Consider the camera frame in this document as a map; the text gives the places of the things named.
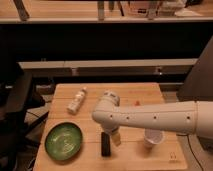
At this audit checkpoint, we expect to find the black rectangular remote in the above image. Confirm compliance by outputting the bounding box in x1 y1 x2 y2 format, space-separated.
101 132 111 157

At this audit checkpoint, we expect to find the white plastic bottle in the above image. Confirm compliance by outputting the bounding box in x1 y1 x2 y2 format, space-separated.
67 87 87 114

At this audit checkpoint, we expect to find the green ceramic bowl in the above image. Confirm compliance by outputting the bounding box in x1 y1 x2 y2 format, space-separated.
45 122 83 161

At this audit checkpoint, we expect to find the orange carrot toy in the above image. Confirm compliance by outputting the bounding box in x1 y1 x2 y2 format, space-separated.
134 101 140 106

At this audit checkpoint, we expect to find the black cable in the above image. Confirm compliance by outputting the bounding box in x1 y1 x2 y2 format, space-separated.
176 133 204 171

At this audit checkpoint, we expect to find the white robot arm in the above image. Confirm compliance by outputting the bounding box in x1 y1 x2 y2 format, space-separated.
92 91 213 146

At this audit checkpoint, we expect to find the black chair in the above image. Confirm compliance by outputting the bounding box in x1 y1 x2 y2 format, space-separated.
0 63 48 171

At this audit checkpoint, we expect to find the white paper cup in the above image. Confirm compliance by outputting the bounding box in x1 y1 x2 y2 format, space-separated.
144 129 164 148

